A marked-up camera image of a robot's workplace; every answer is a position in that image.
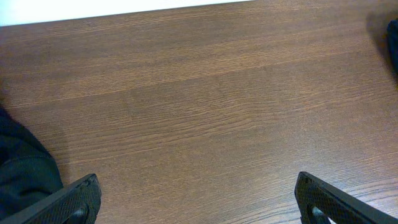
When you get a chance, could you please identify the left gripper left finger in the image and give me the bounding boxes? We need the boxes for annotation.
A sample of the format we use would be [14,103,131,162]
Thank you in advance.
[1,174,101,224]

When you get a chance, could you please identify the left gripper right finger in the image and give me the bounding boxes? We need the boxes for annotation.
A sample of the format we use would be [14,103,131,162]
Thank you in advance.
[294,172,397,224]

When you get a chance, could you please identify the navy blue shorts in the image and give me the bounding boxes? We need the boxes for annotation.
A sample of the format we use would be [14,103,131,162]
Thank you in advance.
[387,19,398,74]

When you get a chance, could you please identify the black garment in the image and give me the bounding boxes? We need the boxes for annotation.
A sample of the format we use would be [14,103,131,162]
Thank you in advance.
[1,108,63,220]

